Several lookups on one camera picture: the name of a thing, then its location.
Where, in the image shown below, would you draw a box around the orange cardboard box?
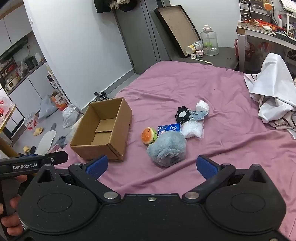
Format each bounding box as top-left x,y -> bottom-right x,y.
51,91 -> 68,111

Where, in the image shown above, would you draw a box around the brown cardboard box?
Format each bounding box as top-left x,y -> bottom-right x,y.
70,97 -> 133,162

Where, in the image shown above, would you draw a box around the white desk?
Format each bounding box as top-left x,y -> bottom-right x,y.
236,19 -> 296,72

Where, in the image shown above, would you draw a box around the grey plastic bag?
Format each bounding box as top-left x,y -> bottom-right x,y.
38,95 -> 58,119

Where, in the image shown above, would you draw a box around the grey drawer organizer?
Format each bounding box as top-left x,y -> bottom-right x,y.
239,0 -> 272,21

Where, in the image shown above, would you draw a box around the grey crumpled cloth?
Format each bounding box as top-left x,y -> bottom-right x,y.
55,136 -> 68,149

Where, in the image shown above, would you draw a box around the clear water jug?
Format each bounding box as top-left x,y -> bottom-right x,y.
200,24 -> 219,56

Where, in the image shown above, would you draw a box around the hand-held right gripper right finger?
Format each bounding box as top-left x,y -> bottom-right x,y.
182,155 -> 270,202

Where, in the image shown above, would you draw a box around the white crumpled duvet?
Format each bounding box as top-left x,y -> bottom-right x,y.
244,52 -> 296,140

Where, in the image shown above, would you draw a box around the white wire rack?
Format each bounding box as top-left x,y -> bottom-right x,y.
46,65 -> 71,105

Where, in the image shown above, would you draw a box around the blue tissue packet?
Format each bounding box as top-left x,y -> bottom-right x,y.
157,123 -> 181,138

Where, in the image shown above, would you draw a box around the white wall cabinets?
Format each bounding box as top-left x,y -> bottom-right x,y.
0,7 -> 33,56

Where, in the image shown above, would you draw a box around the brown framed board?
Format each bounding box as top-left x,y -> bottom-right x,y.
154,5 -> 202,58

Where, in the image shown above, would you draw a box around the person's left hand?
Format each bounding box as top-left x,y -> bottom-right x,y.
0,175 -> 28,236

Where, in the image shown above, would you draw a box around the pink bed sheet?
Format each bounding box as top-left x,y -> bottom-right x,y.
54,61 -> 296,241

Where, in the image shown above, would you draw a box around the white fluffy item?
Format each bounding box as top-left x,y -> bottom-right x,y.
181,120 -> 204,139

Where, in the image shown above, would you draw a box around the grey-blue fluffy plush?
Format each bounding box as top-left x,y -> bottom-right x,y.
147,132 -> 187,167

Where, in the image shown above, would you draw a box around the tipped paper cup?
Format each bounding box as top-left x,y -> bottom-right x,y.
186,40 -> 204,55

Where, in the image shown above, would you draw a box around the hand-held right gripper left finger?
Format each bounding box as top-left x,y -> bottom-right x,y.
35,155 -> 122,203

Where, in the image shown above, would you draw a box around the long white oval board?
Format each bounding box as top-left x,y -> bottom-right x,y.
37,130 -> 57,155

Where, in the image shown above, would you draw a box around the black crochet coaster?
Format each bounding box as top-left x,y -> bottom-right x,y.
175,106 -> 191,123

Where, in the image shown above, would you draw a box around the wooden table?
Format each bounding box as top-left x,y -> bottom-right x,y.
0,104 -> 19,158

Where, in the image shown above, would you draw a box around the red and white plastic bag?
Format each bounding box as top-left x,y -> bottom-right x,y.
0,96 -> 12,121

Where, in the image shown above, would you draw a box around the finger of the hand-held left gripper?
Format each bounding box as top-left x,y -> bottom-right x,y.
43,151 -> 69,166

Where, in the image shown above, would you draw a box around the red and white carton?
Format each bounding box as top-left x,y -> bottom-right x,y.
24,113 -> 39,130

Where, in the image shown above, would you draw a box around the long red box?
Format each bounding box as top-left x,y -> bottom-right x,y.
241,19 -> 285,32

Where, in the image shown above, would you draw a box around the burger plush toy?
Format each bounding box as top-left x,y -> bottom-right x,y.
142,127 -> 158,145

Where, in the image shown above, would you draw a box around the white base cabinets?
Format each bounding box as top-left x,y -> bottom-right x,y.
8,61 -> 58,121

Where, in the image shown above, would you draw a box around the blue lace cloth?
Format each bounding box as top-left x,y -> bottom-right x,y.
189,110 -> 208,121

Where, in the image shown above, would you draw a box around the cluttered kitchen counter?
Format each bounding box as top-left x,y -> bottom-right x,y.
0,52 -> 47,93

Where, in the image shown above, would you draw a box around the white rolled sock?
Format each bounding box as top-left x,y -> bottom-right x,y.
196,100 -> 210,114

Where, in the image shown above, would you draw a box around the white keyboard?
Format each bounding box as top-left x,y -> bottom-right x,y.
280,0 -> 296,12

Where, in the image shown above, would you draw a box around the black range hood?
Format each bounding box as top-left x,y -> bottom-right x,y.
0,38 -> 29,63

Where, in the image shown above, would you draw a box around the grey door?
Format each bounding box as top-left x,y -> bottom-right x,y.
114,0 -> 169,75

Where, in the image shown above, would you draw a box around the thin patterned stick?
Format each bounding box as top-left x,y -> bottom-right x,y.
191,58 -> 213,65

